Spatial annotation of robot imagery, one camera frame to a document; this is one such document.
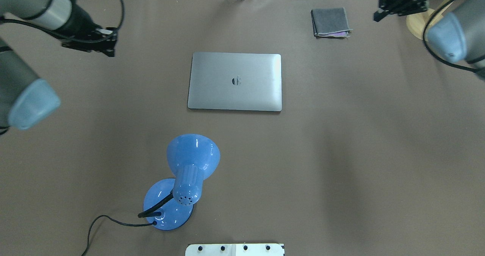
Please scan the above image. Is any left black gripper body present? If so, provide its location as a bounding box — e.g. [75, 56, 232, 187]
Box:
[57, 21, 118, 57]

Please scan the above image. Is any grey laptop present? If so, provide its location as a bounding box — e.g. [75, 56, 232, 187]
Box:
[187, 52, 282, 112]

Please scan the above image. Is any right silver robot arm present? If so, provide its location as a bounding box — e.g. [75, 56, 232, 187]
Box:
[374, 0, 485, 80]

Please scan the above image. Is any wooden mug tree stand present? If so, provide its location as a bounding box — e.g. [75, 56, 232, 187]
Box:
[406, 0, 485, 42]

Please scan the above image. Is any folded grey cloth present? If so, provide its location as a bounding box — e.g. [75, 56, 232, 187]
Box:
[310, 7, 352, 38]

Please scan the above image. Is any blue desk lamp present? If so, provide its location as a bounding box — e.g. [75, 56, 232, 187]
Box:
[138, 133, 221, 231]

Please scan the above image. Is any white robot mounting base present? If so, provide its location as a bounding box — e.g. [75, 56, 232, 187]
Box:
[185, 243, 286, 256]

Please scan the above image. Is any black lamp power cable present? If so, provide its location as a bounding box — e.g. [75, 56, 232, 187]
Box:
[81, 215, 157, 256]

